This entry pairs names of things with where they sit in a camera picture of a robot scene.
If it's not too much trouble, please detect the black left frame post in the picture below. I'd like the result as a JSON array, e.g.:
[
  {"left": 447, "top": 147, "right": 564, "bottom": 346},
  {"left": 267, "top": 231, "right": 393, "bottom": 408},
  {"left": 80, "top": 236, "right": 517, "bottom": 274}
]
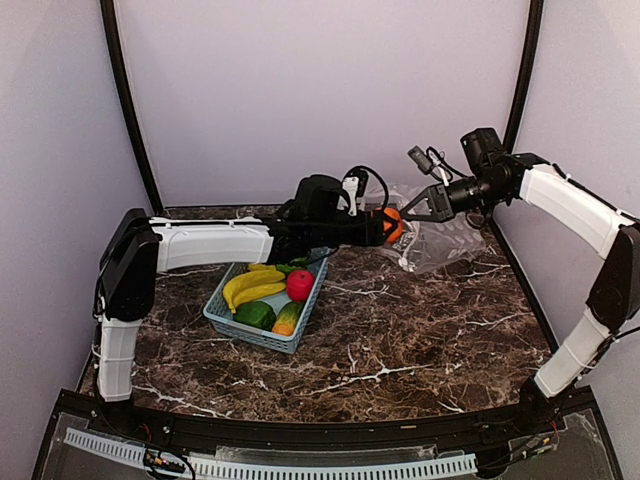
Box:
[{"left": 99, "top": 0, "right": 164, "bottom": 214}]

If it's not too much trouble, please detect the green toy watermelon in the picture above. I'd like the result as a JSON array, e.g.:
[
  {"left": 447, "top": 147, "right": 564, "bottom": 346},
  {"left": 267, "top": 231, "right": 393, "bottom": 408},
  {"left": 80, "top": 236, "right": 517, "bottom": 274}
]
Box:
[{"left": 290, "top": 256, "right": 310, "bottom": 268}]

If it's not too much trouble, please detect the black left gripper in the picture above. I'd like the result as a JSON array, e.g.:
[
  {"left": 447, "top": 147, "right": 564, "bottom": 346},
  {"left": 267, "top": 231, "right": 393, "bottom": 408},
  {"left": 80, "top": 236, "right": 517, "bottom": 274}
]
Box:
[{"left": 311, "top": 209, "right": 400, "bottom": 249}]

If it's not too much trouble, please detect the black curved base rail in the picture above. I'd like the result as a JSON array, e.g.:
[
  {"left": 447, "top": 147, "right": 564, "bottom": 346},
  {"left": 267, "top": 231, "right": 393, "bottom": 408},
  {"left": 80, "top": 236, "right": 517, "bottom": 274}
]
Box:
[{"left": 54, "top": 387, "right": 597, "bottom": 465}]

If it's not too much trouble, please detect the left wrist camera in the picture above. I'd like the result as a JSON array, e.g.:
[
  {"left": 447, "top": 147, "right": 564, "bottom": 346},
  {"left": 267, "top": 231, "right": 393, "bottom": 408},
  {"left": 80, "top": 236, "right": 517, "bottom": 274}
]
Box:
[{"left": 294, "top": 174, "right": 348, "bottom": 221}]

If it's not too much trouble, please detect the white slotted cable duct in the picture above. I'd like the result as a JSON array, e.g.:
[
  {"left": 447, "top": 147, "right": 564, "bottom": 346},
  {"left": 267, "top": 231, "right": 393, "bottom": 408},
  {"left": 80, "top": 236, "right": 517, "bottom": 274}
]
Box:
[{"left": 63, "top": 427, "right": 479, "bottom": 479}]

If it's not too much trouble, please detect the black right frame post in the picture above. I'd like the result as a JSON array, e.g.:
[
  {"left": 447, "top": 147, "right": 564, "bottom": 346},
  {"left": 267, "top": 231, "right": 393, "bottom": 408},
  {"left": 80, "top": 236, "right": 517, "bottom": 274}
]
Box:
[{"left": 503, "top": 0, "right": 544, "bottom": 152}]

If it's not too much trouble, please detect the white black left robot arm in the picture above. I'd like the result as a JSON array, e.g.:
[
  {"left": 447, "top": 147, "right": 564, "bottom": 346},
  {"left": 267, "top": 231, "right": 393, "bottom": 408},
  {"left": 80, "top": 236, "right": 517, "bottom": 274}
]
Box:
[{"left": 93, "top": 209, "right": 386, "bottom": 436}]

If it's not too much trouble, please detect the red toy apple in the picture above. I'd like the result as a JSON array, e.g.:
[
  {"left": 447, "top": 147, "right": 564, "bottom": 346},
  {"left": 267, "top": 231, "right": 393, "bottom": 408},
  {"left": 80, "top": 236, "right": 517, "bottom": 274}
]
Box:
[{"left": 286, "top": 270, "right": 315, "bottom": 302}]

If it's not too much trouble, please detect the black frame post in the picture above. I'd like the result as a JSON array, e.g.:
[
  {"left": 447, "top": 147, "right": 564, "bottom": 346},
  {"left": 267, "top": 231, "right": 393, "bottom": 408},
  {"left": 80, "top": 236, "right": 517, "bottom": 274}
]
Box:
[
  {"left": 503, "top": 0, "right": 544, "bottom": 152},
  {"left": 99, "top": 0, "right": 164, "bottom": 214}
]

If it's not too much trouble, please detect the yellow toy banana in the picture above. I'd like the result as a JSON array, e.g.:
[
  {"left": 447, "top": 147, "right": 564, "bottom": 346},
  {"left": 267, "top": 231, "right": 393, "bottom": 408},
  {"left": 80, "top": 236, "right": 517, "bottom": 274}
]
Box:
[
  {"left": 230, "top": 282, "right": 286, "bottom": 314},
  {"left": 223, "top": 268, "right": 285, "bottom": 312}
]

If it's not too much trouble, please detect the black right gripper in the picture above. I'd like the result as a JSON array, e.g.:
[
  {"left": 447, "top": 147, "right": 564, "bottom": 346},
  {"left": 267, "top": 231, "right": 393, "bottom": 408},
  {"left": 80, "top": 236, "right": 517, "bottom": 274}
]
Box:
[{"left": 401, "top": 171, "right": 509, "bottom": 222}]

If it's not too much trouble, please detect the green orange toy mango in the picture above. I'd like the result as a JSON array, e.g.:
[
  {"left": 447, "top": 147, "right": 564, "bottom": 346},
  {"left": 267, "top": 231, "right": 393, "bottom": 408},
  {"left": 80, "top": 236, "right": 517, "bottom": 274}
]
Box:
[{"left": 271, "top": 301, "right": 304, "bottom": 336}]

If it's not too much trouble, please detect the green toy bell pepper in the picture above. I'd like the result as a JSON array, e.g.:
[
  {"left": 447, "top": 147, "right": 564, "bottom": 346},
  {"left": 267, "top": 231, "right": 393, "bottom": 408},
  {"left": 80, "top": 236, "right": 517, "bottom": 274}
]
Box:
[{"left": 234, "top": 301, "right": 277, "bottom": 331}]

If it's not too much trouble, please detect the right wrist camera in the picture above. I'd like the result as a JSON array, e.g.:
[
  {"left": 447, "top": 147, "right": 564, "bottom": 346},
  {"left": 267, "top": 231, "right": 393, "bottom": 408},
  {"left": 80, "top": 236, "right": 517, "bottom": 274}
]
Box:
[{"left": 460, "top": 127, "right": 506, "bottom": 175}]

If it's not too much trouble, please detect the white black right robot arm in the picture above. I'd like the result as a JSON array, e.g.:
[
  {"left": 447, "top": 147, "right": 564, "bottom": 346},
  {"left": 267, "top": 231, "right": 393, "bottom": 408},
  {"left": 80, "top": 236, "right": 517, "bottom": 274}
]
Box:
[{"left": 400, "top": 151, "right": 639, "bottom": 434}]

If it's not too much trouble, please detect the orange toy orange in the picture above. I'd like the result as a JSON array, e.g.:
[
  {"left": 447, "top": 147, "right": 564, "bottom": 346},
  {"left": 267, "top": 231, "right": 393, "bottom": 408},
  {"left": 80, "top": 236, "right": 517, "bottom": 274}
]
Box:
[{"left": 383, "top": 207, "right": 404, "bottom": 245}]

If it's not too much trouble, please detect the clear zip top bag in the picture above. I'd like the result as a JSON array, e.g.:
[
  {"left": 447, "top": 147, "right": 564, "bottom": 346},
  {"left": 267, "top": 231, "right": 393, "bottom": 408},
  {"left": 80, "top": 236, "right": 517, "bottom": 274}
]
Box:
[{"left": 363, "top": 184, "right": 486, "bottom": 275}]

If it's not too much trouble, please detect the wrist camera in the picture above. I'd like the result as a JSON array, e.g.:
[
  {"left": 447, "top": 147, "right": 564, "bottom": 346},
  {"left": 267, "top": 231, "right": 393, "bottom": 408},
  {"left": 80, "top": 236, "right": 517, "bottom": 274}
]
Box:
[
  {"left": 294, "top": 174, "right": 348, "bottom": 221},
  {"left": 460, "top": 127, "right": 506, "bottom": 175}
]

